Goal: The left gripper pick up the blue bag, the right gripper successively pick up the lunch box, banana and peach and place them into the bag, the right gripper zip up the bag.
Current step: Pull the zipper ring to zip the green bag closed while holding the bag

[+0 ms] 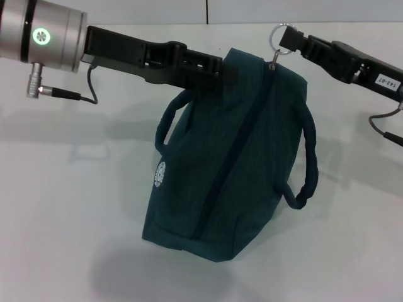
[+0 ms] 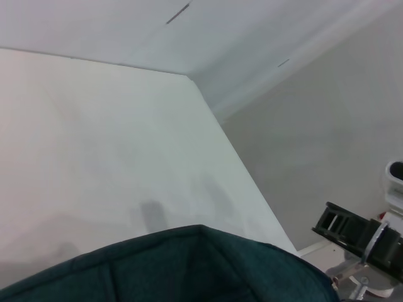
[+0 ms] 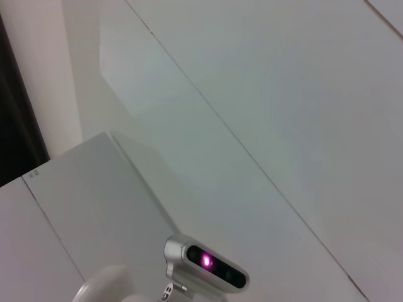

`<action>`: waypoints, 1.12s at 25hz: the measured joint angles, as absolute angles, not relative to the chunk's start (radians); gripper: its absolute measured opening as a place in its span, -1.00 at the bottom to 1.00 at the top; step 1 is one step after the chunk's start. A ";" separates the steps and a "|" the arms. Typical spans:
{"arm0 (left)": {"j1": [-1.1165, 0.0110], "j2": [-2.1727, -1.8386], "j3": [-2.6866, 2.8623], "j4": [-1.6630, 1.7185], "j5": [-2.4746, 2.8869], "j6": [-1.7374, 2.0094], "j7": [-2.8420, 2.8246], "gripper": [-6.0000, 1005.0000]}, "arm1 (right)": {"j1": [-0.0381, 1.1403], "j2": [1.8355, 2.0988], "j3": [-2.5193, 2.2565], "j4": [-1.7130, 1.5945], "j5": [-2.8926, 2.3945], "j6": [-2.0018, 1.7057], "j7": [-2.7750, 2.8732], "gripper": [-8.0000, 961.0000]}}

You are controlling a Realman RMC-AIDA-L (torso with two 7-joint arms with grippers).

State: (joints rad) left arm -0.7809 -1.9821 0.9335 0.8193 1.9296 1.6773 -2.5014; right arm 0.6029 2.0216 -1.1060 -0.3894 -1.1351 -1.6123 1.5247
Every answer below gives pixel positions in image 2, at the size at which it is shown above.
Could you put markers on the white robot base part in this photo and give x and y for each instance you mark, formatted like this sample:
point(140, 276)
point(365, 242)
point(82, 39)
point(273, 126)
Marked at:
point(393, 188)

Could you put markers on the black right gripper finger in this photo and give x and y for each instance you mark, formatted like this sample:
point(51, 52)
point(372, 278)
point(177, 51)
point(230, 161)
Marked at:
point(346, 228)

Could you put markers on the dark teal lunch bag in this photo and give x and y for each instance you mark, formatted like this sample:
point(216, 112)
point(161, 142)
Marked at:
point(173, 267)

